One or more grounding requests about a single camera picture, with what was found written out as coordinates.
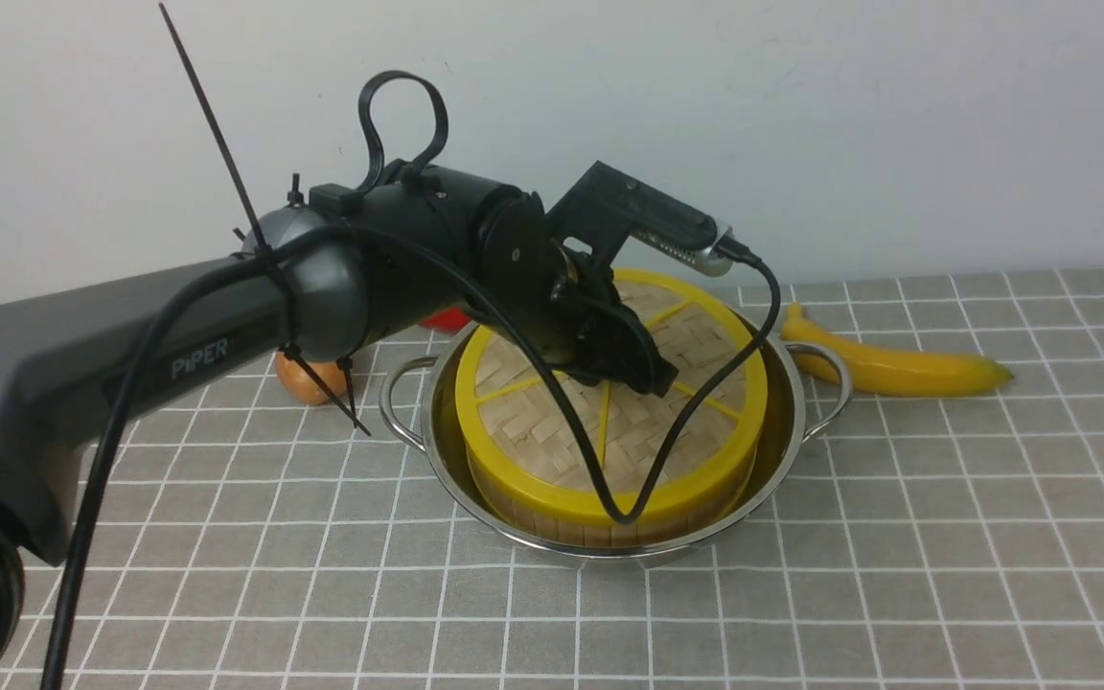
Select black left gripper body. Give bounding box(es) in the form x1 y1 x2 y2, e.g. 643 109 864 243
475 192 654 380

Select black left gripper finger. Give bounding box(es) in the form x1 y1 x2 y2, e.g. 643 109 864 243
577 326 679 397

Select yellow woven steamer lid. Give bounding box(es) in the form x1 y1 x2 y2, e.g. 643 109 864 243
454 269 769 512

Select yellow bamboo steamer basket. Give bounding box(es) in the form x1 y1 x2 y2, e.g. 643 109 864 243
466 438 757 546

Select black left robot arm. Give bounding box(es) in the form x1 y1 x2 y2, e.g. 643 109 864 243
0 160 714 664

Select stainless steel pot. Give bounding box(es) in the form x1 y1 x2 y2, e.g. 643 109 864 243
379 326 854 569

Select red bell pepper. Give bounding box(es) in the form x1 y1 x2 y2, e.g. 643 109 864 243
420 309 473 335

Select brown potato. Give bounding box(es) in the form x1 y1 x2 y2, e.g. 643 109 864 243
273 351 354 406

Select yellow banana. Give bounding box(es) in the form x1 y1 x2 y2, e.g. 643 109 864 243
781 302 1015 399

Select black zip tie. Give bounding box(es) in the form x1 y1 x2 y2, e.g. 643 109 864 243
157 1 372 436

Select grey checked tablecloth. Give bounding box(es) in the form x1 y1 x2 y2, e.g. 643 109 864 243
0 266 1104 690

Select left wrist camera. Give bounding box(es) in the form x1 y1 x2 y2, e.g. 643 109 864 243
546 161 757 278

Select black camera cable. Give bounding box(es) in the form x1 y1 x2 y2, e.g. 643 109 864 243
39 222 783 690

